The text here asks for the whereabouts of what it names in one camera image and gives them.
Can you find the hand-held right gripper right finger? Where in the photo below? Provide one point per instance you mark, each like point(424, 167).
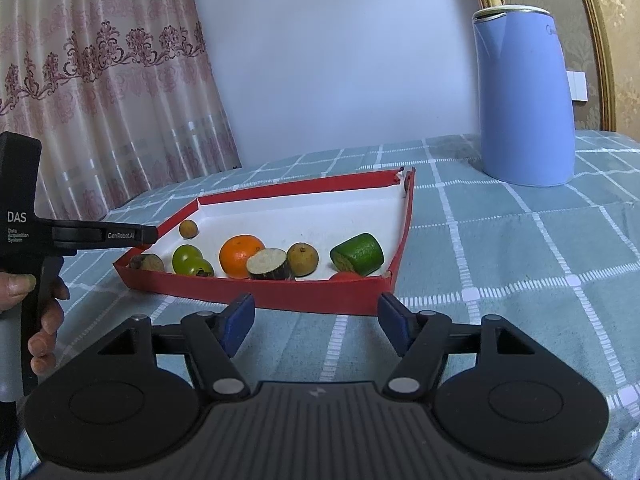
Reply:
point(395, 322)

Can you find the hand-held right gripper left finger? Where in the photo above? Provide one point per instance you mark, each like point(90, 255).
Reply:
point(239, 322)

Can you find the red cardboard tray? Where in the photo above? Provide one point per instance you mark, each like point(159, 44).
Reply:
point(300, 297)

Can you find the orange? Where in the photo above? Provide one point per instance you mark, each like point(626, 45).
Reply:
point(240, 255)

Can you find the large red tomato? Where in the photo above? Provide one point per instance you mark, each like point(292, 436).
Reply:
point(345, 276)

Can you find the plain green tomato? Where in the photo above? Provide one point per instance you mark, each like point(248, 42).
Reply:
point(183, 256)

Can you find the large yellow-brown longan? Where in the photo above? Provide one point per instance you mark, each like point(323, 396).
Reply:
point(303, 259)

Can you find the small yellow-brown longan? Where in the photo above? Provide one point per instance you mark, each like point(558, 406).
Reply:
point(188, 228)

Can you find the small dark eggplant slice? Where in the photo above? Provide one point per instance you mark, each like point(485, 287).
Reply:
point(149, 263)

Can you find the person's left hand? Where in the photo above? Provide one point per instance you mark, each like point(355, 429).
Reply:
point(52, 317)

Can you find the green tomato with brown calyx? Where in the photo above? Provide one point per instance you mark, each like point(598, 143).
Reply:
point(205, 267)

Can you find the large eggplant slice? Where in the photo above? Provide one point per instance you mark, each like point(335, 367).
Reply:
point(267, 264)

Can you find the green cucumber piece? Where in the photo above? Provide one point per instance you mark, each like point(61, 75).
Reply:
point(359, 254)

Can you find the beige patterned curtain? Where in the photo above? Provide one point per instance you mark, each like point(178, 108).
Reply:
point(100, 110)

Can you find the teal checked blanket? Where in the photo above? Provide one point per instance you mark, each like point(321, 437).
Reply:
point(500, 260)

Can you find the blue electric kettle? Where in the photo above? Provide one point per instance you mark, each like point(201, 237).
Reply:
point(525, 110)

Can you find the white wall switch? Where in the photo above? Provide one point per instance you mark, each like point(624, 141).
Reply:
point(576, 86)

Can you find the gold framed wall panel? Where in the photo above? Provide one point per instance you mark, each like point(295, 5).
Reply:
point(600, 35)

